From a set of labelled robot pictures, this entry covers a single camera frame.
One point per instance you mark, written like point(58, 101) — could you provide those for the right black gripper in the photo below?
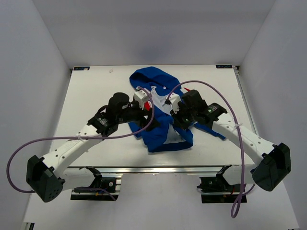
point(176, 118)

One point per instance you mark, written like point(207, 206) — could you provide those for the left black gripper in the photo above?
point(142, 120)

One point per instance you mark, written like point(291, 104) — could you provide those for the aluminium front rail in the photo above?
point(156, 169)

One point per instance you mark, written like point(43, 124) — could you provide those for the blue white red jacket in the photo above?
point(165, 137)

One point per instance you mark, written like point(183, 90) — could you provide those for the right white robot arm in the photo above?
point(271, 162)

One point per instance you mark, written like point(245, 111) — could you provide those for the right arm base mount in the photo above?
point(216, 190)

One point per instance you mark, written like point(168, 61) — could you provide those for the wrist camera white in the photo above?
point(173, 99)
point(143, 98)

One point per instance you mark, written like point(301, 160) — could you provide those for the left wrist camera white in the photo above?
point(143, 98)

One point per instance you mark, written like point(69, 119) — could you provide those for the left blue table label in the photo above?
point(81, 68)

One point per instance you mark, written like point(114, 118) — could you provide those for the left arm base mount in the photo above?
point(104, 187)

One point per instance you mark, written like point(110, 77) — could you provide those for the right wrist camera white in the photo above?
point(173, 99)

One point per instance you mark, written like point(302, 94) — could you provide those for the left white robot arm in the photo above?
point(51, 174)

